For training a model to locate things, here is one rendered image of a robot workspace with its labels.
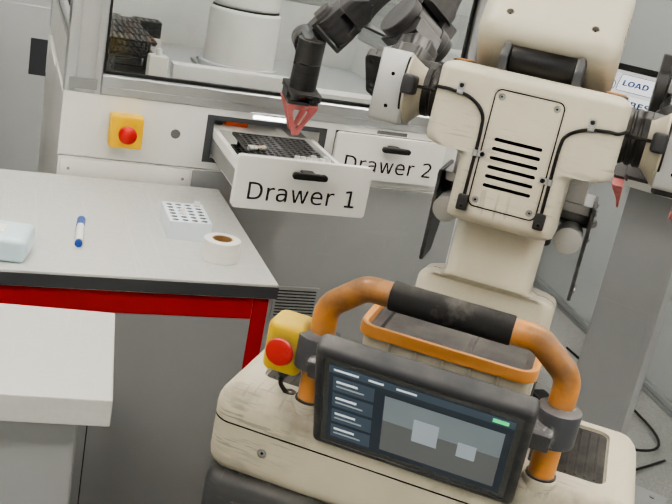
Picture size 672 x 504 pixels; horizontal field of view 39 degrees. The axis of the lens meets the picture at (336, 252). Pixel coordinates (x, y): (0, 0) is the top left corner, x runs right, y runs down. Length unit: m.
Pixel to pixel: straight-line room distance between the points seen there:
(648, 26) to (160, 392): 2.80
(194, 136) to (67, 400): 1.08
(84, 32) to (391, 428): 1.30
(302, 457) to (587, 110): 0.62
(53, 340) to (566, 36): 0.85
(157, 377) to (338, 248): 0.79
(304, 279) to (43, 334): 1.10
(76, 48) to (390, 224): 0.88
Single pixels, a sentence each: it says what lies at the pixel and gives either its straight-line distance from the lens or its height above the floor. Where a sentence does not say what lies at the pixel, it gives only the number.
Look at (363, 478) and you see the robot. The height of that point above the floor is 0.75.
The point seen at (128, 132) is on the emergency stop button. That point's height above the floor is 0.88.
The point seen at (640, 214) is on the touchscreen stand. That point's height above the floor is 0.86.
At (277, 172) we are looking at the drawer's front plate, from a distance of 1.94.
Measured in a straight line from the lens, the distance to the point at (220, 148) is 2.17.
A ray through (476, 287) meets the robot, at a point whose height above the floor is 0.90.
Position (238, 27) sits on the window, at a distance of 2.23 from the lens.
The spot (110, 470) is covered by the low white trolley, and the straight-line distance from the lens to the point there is 1.87.
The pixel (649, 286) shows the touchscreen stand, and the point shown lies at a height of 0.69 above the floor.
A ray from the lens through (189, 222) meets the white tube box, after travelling 1.87.
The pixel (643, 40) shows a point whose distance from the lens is 4.08.
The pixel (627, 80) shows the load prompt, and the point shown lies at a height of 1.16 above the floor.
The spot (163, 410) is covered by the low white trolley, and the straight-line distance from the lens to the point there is 1.82.
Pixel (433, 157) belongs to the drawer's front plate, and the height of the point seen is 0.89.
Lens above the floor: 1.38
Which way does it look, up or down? 19 degrees down
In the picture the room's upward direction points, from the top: 11 degrees clockwise
